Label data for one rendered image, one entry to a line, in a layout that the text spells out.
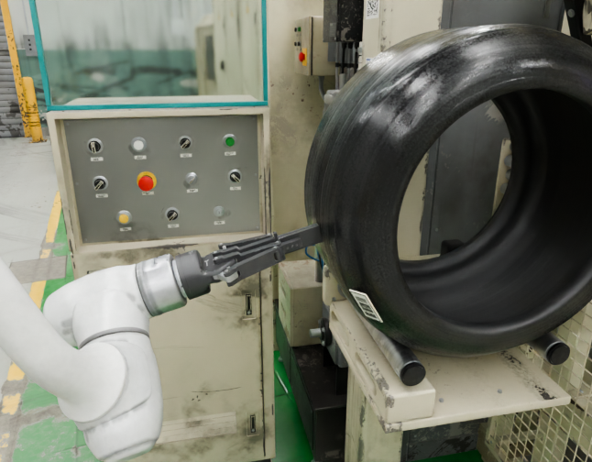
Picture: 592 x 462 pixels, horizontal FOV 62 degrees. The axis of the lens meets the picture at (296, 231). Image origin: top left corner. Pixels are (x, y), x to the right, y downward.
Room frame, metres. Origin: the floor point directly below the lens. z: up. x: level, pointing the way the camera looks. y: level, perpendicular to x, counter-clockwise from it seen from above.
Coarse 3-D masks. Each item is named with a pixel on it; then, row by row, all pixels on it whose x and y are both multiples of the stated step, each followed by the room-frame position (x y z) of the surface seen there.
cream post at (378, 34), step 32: (384, 0) 1.07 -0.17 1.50; (416, 0) 1.08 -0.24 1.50; (384, 32) 1.07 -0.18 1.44; (416, 32) 1.08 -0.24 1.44; (416, 192) 1.09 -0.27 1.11; (416, 224) 1.09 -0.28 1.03; (352, 384) 1.15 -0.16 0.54; (352, 416) 1.14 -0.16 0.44; (352, 448) 1.12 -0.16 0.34; (384, 448) 1.09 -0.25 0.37
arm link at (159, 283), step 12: (144, 264) 0.71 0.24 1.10; (156, 264) 0.71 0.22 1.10; (168, 264) 0.70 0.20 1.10; (144, 276) 0.69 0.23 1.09; (156, 276) 0.69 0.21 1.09; (168, 276) 0.69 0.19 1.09; (144, 288) 0.68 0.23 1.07; (156, 288) 0.68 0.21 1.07; (168, 288) 0.68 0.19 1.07; (180, 288) 0.70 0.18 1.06; (144, 300) 0.67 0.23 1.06; (156, 300) 0.68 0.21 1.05; (168, 300) 0.68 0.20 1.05; (180, 300) 0.69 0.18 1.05; (156, 312) 0.68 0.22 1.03
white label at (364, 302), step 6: (354, 294) 0.70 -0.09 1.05; (360, 294) 0.68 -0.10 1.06; (366, 294) 0.67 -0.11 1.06; (360, 300) 0.69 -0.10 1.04; (366, 300) 0.68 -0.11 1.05; (360, 306) 0.70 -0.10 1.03; (366, 306) 0.69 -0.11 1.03; (372, 306) 0.67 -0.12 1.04; (366, 312) 0.70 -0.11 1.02; (372, 312) 0.68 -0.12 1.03; (372, 318) 0.69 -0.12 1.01; (378, 318) 0.68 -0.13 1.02
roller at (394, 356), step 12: (348, 300) 0.97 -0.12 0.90; (372, 336) 0.83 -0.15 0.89; (384, 336) 0.79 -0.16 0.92; (384, 348) 0.77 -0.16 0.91; (396, 348) 0.75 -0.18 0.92; (408, 348) 0.75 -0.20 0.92; (396, 360) 0.72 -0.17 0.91; (408, 360) 0.71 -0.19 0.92; (396, 372) 0.71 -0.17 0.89; (408, 372) 0.69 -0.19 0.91; (420, 372) 0.70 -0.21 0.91; (408, 384) 0.69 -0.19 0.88
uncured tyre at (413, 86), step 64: (384, 64) 0.82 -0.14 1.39; (448, 64) 0.72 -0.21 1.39; (512, 64) 0.72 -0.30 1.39; (576, 64) 0.74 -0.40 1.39; (320, 128) 0.87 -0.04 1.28; (384, 128) 0.70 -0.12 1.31; (512, 128) 1.03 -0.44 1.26; (576, 128) 0.95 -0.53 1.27; (320, 192) 0.77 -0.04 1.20; (384, 192) 0.68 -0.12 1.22; (512, 192) 1.02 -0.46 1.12; (576, 192) 0.94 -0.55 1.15; (384, 256) 0.68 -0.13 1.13; (448, 256) 1.01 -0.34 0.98; (512, 256) 0.99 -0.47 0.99; (576, 256) 0.87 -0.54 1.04; (384, 320) 0.70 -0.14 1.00; (448, 320) 0.72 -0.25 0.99; (512, 320) 0.74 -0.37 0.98
